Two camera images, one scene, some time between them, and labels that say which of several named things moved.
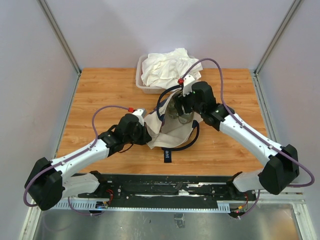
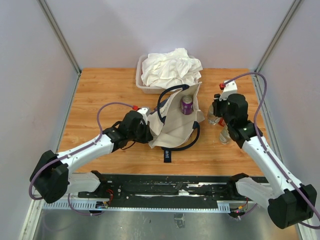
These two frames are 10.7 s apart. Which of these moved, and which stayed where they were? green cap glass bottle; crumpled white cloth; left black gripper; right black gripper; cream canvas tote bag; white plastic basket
Moved: green cap glass bottle; right black gripper
Stayed: left black gripper; crumpled white cloth; cream canvas tote bag; white plastic basket
